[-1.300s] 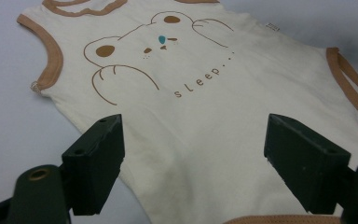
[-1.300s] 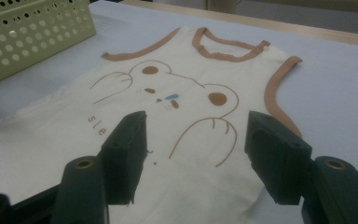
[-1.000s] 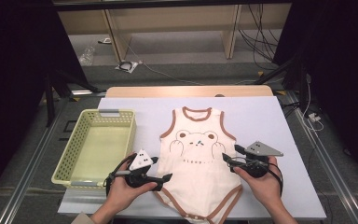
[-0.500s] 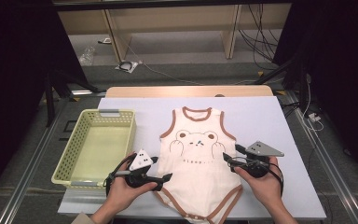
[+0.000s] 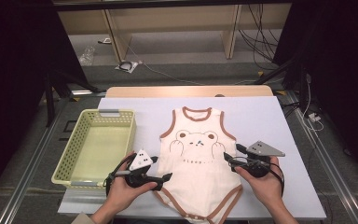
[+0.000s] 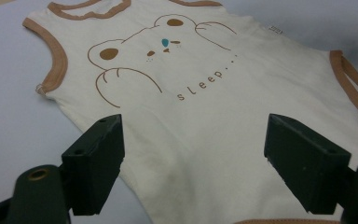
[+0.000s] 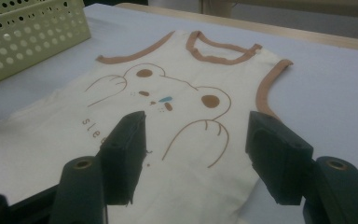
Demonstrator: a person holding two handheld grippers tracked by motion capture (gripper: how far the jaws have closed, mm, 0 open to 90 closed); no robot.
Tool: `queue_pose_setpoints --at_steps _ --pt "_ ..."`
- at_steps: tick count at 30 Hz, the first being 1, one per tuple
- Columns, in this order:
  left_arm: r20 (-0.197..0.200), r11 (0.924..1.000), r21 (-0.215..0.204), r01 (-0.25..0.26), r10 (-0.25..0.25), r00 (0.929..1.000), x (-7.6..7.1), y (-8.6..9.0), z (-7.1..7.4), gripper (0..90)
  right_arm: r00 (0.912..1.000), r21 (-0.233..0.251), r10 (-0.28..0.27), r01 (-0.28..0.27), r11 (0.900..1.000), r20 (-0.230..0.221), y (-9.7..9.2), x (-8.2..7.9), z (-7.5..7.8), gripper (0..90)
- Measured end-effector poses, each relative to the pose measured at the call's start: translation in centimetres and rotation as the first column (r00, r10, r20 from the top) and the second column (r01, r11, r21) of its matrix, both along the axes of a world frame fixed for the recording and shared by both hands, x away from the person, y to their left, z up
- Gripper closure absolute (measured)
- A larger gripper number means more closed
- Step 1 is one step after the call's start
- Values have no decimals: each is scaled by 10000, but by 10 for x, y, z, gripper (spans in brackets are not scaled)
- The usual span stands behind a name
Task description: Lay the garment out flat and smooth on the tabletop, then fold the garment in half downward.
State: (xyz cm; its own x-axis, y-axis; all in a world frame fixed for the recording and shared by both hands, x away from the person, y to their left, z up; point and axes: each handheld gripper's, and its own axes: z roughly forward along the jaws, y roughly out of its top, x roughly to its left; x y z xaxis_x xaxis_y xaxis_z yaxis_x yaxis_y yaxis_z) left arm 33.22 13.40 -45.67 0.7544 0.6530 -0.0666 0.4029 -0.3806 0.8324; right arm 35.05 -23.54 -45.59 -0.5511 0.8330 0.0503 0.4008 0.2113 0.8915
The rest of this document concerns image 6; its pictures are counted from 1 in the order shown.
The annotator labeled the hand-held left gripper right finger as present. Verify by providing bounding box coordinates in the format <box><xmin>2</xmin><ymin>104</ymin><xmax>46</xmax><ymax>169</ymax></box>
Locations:
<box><xmin>264</xmin><ymin>113</ymin><xmax>352</xmax><ymax>215</ymax></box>

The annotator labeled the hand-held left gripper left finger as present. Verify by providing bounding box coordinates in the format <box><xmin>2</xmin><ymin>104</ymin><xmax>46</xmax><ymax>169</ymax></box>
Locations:
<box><xmin>61</xmin><ymin>113</ymin><xmax>126</xmax><ymax>217</ymax></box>

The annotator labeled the cream baby bodysuit brown trim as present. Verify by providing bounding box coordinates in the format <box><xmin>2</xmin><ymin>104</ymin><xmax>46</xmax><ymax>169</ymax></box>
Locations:
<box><xmin>21</xmin><ymin>0</ymin><xmax>358</xmax><ymax>224</ymax></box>

